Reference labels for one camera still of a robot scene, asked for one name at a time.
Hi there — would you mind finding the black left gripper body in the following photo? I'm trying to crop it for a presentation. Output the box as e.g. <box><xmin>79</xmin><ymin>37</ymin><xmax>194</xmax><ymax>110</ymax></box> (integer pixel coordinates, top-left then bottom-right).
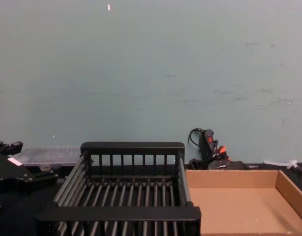
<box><xmin>0</xmin><ymin>152</ymin><xmax>28</xmax><ymax>195</ymax></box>

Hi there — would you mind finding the white three-armed plastic piece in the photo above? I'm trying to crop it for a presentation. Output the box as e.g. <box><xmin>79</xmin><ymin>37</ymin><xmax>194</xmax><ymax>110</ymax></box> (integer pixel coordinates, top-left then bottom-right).
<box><xmin>264</xmin><ymin>159</ymin><xmax>299</xmax><ymax>170</ymax></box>

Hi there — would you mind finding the clear plastic case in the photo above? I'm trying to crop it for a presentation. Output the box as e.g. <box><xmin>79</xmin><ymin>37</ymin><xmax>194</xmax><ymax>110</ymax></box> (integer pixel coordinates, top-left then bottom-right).
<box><xmin>17</xmin><ymin>147</ymin><xmax>82</xmax><ymax>172</ymax></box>

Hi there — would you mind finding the shallow brown cardboard tray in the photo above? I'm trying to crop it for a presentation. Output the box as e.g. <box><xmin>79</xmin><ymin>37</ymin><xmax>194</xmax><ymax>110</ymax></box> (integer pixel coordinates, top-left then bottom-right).
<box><xmin>184</xmin><ymin>169</ymin><xmax>302</xmax><ymax>236</ymax></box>

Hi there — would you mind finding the black rack with steel bars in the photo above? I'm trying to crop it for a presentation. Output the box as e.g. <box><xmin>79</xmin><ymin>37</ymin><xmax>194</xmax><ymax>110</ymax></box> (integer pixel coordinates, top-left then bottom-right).
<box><xmin>34</xmin><ymin>141</ymin><xmax>202</xmax><ymax>236</ymax></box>

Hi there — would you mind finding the black corded tool, red switch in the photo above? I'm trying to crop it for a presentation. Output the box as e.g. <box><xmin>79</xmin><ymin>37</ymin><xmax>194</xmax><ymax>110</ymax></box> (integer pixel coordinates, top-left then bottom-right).
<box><xmin>189</xmin><ymin>128</ymin><xmax>260</xmax><ymax>171</ymax></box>

